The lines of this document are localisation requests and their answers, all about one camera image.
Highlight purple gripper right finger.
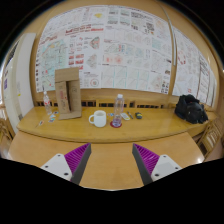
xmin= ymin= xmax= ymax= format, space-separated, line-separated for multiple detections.
xmin=132 ymin=144 xmax=181 ymax=185

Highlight black yellow tape measure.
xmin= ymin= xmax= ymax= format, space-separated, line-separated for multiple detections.
xmin=135 ymin=112 xmax=143 ymax=119

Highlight brown cardboard box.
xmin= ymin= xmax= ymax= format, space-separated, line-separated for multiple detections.
xmin=55 ymin=67 xmax=82 ymax=120

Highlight small bottle behind box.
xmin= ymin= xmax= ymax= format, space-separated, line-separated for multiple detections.
xmin=43 ymin=91 xmax=52 ymax=115

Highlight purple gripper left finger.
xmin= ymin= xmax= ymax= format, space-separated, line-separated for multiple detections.
xmin=41 ymin=143 xmax=91 ymax=185

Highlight clear plastic water bottle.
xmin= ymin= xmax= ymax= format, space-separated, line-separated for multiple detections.
xmin=112 ymin=94 xmax=124 ymax=127

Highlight black backpack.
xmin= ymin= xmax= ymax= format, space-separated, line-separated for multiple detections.
xmin=175 ymin=94 xmax=208 ymax=124

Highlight red round coaster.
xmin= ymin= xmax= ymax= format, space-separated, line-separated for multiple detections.
xmin=110 ymin=121 xmax=122 ymax=128

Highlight right wall paper posters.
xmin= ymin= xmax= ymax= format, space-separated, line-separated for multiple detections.
xmin=173 ymin=29 xmax=217 ymax=107

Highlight wooden chair right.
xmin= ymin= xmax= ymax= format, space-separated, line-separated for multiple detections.
xmin=197 ymin=118 xmax=223 ymax=159

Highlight white card on table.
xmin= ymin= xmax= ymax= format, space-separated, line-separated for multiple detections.
xmin=121 ymin=113 xmax=130 ymax=120

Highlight white ceramic mug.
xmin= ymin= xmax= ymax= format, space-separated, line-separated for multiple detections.
xmin=89 ymin=110 xmax=106 ymax=128

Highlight wall of paper posters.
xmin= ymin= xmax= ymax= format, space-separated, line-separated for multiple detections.
xmin=35 ymin=5 xmax=172 ymax=94

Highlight small items near box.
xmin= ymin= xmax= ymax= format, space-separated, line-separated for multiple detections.
xmin=36 ymin=111 xmax=59 ymax=127

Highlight white door left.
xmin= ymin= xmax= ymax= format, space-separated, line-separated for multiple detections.
xmin=3 ymin=33 xmax=36 ymax=126

